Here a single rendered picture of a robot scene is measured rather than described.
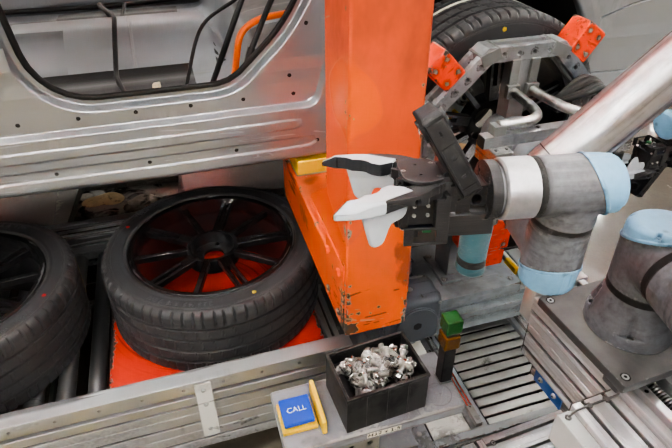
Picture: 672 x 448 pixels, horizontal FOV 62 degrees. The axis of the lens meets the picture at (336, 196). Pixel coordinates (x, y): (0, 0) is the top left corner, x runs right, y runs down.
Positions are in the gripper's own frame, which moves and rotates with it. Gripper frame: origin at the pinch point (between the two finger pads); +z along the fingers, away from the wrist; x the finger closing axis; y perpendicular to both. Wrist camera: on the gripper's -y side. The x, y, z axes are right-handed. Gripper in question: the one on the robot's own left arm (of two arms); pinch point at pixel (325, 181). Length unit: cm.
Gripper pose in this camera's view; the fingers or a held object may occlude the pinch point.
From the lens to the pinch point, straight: 63.8
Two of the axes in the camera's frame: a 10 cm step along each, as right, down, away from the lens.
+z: -9.9, 0.6, -0.8
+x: -1.0, -4.3, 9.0
